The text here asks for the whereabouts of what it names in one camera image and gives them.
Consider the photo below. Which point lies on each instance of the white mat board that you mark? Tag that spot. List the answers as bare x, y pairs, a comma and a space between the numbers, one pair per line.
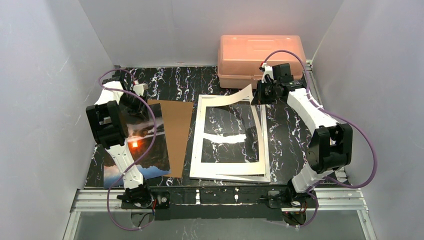
206, 170

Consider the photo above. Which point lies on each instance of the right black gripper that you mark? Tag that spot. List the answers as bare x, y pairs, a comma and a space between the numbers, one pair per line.
263, 93

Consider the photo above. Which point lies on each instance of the pink plastic storage box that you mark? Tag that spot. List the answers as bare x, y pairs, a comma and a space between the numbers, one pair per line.
240, 56

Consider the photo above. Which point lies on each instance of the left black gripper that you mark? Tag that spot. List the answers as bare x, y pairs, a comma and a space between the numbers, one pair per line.
133, 103

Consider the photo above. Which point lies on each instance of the sunset landscape photo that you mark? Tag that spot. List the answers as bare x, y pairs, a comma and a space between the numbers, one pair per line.
156, 162

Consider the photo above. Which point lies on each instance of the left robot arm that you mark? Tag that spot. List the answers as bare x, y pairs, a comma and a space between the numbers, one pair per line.
110, 130

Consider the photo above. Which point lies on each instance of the aluminium rail base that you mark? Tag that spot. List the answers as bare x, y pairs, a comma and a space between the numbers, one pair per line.
220, 202

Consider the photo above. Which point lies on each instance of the brown backing board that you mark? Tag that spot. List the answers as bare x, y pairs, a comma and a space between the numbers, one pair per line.
177, 116

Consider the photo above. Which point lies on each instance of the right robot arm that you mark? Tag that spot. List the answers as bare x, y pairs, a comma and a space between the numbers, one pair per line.
330, 146

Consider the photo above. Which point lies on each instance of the clear glass sheet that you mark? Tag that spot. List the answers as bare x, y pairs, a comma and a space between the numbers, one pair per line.
230, 134

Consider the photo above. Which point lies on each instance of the white picture frame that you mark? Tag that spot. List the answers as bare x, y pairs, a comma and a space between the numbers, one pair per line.
258, 178

